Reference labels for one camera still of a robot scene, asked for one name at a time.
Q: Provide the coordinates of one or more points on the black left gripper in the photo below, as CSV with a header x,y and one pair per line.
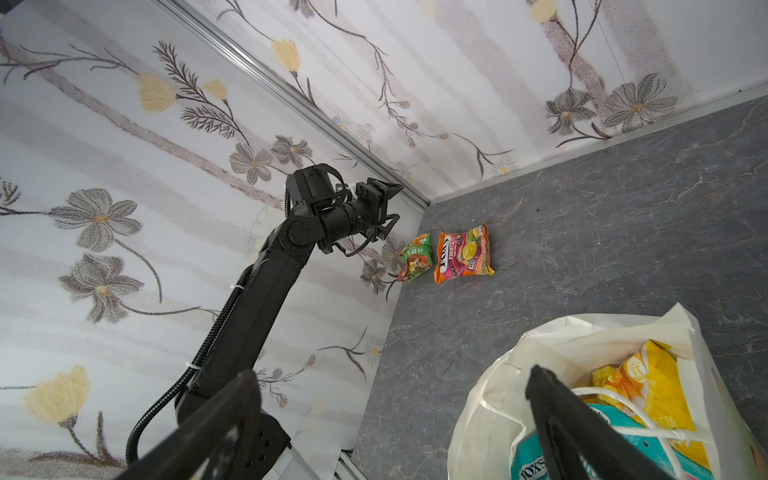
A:
x,y
373,196

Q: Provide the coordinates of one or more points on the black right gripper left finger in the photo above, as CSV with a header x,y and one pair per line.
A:
x,y
216,440

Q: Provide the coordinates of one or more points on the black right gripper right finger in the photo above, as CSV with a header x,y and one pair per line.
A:
x,y
574,440

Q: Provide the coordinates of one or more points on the green snack packet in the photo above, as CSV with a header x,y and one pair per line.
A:
x,y
417,257

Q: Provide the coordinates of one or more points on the white printed paper bag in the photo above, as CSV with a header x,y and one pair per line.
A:
x,y
497,415

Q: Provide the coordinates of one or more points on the yellow orange chips packet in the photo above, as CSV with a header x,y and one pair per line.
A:
x,y
650,379

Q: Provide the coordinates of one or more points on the orange pink snack packet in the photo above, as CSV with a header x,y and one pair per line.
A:
x,y
463,254

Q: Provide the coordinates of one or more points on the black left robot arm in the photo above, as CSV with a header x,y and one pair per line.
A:
x,y
320,211

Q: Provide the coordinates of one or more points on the teal snack packet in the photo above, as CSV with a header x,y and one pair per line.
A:
x,y
529,463

